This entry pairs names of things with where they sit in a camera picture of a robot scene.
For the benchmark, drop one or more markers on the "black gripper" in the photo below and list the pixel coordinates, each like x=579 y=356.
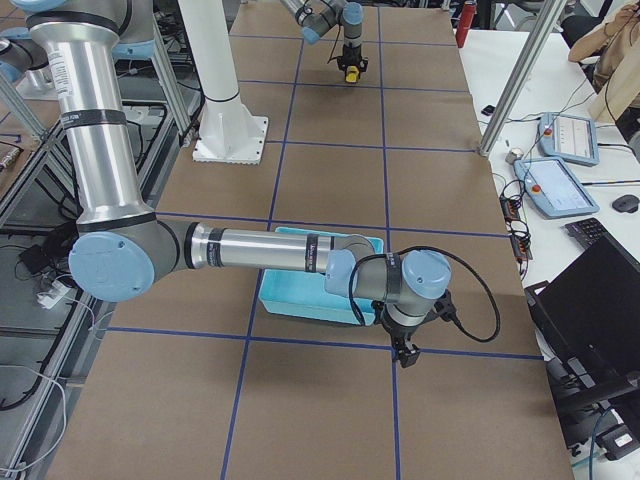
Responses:
x=401 y=332
x=350 y=53

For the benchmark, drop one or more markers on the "yellow beetle toy car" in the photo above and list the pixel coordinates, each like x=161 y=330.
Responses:
x=352 y=74

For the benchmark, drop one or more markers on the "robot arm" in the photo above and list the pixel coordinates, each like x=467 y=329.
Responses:
x=317 y=18
x=123 y=248

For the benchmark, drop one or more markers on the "light blue plastic bin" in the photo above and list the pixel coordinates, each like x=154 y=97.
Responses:
x=300 y=294

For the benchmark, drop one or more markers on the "red bottle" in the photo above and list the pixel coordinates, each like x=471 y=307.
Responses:
x=465 y=21

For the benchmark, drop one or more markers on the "small black phone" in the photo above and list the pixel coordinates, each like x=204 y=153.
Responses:
x=488 y=110

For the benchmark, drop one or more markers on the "black laptop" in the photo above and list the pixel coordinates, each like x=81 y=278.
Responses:
x=590 y=314

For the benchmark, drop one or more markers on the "small metal cylinder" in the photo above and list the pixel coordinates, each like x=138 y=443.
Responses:
x=514 y=155

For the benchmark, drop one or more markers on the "black keyboard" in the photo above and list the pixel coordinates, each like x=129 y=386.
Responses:
x=586 y=231

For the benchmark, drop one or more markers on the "near teach pendant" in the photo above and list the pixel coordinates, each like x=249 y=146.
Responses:
x=554 y=189

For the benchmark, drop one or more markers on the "teach pendant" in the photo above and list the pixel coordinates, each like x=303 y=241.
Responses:
x=569 y=137
x=554 y=189

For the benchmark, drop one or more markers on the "far teach pendant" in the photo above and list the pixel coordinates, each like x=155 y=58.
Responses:
x=569 y=137

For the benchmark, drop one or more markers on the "seated person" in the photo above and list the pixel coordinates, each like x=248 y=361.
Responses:
x=613 y=39

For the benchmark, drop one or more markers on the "black computer mouse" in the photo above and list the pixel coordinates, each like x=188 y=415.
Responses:
x=627 y=203

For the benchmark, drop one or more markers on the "white camera pedestal column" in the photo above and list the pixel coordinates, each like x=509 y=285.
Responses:
x=228 y=132

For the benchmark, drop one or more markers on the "aluminium frame post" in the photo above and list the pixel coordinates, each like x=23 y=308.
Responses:
x=526 y=60

